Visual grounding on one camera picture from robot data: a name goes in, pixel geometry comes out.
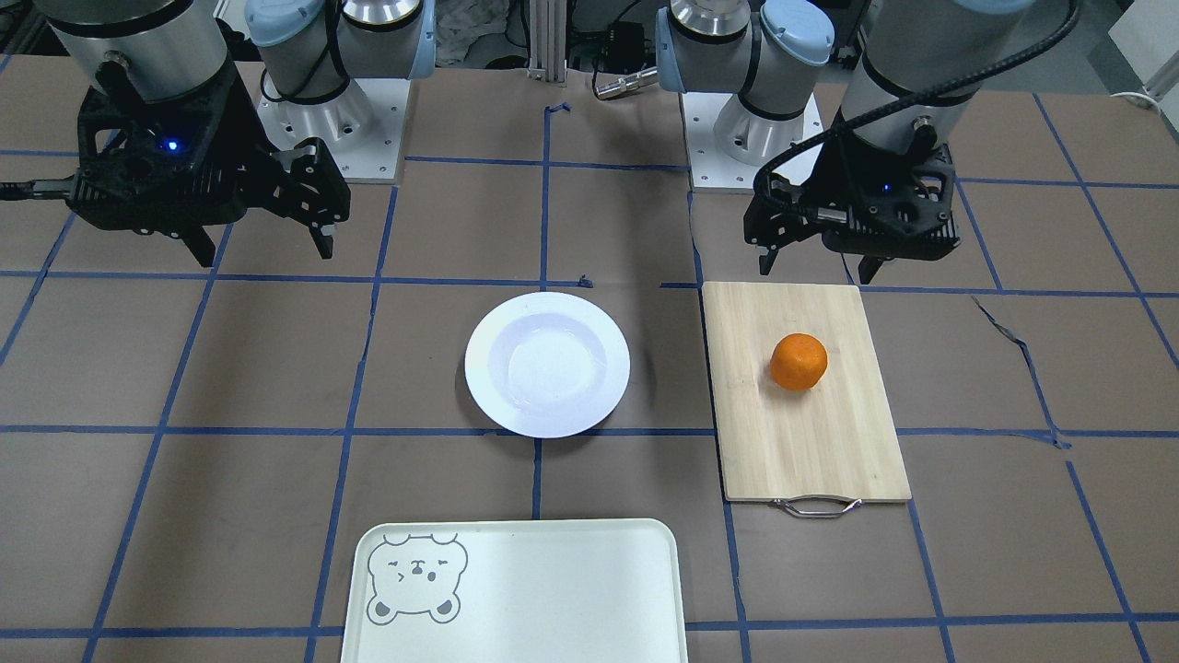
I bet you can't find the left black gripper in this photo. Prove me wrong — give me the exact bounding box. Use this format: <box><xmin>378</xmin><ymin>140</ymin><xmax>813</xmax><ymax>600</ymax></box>
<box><xmin>742</xmin><ymin>118</ymin><xmax>961</xmax><ymax>285</ymax></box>

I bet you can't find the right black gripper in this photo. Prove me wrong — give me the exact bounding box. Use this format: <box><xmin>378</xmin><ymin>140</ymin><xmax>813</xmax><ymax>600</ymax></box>
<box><xmin>70</xmin><ymin>63</ymin><xmax>351</xmax><ymax>269</ymax></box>

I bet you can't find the orange fruit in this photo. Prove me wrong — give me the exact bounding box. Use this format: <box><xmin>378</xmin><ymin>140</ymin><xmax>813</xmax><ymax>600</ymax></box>
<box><xmin>769</xmin><ymin>334</ymin><xmax>829</xmax><ymax>390</ymax></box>

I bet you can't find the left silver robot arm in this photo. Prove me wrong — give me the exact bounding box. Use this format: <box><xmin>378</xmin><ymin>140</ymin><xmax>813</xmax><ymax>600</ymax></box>
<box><xmin>654</xmin><ymin>1</ymin><xmax>1080</xmax><ymax>283</ymax></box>

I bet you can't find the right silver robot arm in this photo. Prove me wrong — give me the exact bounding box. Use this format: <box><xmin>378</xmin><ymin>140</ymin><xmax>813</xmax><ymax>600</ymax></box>
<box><xmin>4</xmin><ymin>1</ymin><xmax>437</xmax><ymax>267</ymax></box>

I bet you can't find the cream bear tray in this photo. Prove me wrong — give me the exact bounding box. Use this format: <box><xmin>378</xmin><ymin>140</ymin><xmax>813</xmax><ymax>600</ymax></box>
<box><xmin>341</xmin><ymin>518</ymin><xmax>689</xmax><ymax>662</ymax></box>

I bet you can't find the bamboo cutting board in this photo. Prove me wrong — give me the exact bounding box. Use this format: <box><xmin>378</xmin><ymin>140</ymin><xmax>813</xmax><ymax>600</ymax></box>
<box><xmin>702</xmin><ymin>281</ymin><xmax>911</xmax><ymax>508</ymax></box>

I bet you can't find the silver metal connector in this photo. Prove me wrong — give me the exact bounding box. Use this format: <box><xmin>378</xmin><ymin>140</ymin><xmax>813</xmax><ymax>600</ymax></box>
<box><xmin>590</xmin><ymin>66</ymin><xmax>660</xmax><ymax>101</ymax></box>

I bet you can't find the white round plate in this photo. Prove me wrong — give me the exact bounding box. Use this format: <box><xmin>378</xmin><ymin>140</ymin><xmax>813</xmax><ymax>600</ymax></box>
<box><xmin>463</xmin><ymin>291</ymin><xmax>631</xmax><ymax>439</ymax></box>

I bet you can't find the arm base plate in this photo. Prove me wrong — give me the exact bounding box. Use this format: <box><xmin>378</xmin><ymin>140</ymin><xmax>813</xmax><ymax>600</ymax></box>
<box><xmin>257</xmin><ymin>78</ymin><xmax>411</xmax><ymax>184</ymax></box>
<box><xmin>681</xmin><ymin>92</ymin><xmax>823</xmax><ymax>193</ymax></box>

